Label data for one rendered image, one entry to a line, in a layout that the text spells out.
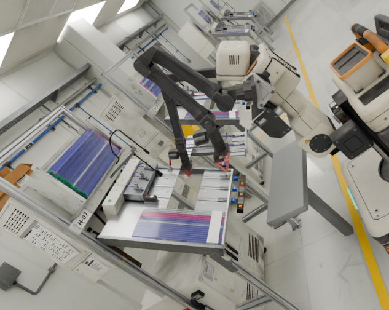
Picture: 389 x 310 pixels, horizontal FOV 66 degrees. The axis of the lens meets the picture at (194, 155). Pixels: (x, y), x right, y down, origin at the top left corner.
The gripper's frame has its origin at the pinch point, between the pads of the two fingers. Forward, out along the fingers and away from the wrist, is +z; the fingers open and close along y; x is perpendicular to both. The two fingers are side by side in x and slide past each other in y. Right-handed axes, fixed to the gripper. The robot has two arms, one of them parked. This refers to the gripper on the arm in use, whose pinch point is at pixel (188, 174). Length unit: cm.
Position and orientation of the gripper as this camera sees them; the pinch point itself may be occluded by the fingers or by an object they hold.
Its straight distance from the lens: 210.9
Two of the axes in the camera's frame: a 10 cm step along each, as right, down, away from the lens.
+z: 1.9, 8.3, 5.2
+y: -1.7, 5.5, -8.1
